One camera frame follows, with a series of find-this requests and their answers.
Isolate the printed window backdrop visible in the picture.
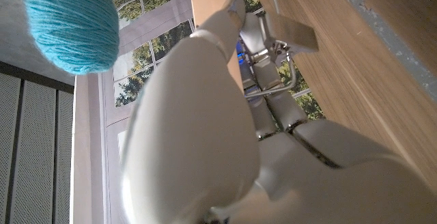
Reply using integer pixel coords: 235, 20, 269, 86
102, 0, 325, 218

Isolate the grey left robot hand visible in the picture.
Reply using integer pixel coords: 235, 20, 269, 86
119, 0, 437, 224

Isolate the teal yarn skein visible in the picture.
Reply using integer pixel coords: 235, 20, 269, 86
20, 0, 120, 75

